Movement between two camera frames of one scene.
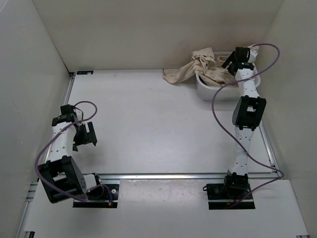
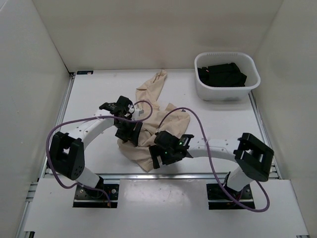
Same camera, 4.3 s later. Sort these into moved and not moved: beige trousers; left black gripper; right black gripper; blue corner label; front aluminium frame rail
Moved: beige trousers; right black gripper; left black gripper
Not moved: front aluminium frame rail; blue corner label
